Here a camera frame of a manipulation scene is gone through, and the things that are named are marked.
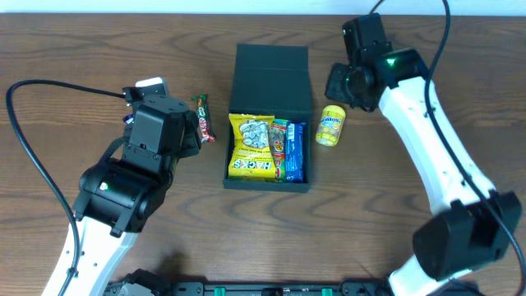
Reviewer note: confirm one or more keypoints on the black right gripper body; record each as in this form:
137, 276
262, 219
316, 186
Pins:
338, 85

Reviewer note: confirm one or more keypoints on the yellow Hacks candy bag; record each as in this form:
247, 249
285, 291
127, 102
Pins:
251, 157

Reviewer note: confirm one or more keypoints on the green Haribo gummy bag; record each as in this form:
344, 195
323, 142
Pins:
277, 135

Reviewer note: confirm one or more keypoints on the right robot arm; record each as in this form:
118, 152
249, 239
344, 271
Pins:
472, 224

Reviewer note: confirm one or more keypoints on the purple Dairy Milk bar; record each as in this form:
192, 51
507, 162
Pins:
128, 119

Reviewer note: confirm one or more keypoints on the dark green open box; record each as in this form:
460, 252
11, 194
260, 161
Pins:
273, 80

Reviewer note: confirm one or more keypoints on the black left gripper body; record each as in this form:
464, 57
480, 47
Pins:
191, 134

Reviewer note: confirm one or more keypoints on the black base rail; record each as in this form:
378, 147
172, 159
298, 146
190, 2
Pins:
142, 282

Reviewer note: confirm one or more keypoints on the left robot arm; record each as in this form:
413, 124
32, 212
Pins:
124, 188

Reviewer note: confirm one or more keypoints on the green red KitKat Milo bar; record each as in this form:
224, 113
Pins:
204, 120

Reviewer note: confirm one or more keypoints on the yellow Mentos gum bottle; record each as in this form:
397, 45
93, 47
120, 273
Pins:
330, 125

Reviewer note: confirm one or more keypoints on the blue Oreo cookie pack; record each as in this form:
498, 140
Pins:
294, 163

